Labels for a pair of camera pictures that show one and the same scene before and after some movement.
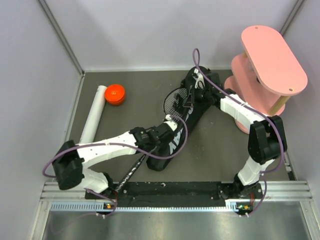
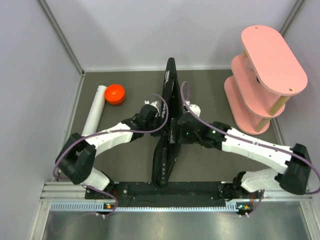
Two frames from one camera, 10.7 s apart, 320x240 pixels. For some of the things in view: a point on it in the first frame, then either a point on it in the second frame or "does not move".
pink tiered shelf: (267, 74) does not move
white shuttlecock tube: (89, 132) does not move
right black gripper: (191, 100) → (184, 140)
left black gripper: (160, 145) → (163, 131)
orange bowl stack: (115, 94) does not move
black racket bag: (203, 83) → (167, 150)
